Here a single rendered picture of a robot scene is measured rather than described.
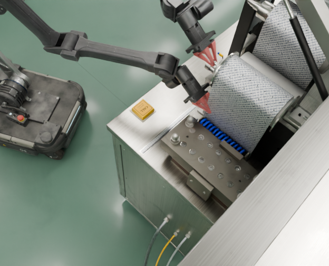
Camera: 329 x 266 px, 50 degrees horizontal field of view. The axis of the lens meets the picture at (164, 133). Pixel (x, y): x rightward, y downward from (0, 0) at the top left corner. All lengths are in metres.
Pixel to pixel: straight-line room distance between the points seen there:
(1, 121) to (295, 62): 1.79
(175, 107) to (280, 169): 0.98
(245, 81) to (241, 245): 0.70
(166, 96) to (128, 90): 1.15
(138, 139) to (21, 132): 1.06
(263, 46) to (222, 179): 0.50
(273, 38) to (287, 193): 0.78
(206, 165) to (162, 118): 0.34
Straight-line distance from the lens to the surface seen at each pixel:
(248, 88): 1.15
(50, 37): 1.41
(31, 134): 2.32
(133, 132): 1.47
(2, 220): 2.41
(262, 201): 0.59
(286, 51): 1.29
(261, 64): 1.32
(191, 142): 1.31
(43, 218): 2.34
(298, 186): 0.62
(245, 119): 1.22
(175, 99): 1.57
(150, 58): 1.28
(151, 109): 1.50
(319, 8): 0.70
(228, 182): 1.28
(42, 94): 2.44
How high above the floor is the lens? 2.18
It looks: 60 degrees down
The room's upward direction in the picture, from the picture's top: 7 degrees clockwise
